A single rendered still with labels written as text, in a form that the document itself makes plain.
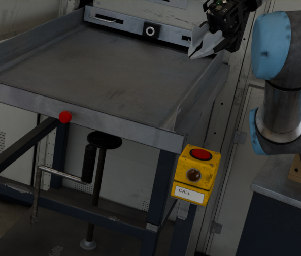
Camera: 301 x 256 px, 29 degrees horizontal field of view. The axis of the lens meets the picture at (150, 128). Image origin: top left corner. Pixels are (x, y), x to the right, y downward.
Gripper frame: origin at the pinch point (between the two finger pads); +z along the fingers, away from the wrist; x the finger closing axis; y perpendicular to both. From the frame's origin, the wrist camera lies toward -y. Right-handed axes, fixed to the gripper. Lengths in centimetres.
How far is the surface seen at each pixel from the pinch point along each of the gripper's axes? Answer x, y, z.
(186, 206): 16.7, -15.1, 25.0
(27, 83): -42, -14, 24
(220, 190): -16, -100, -12
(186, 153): 12.9, -5.3, 18.3
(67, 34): -73, -40, -6
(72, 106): -26.3, -15.3, 21.6
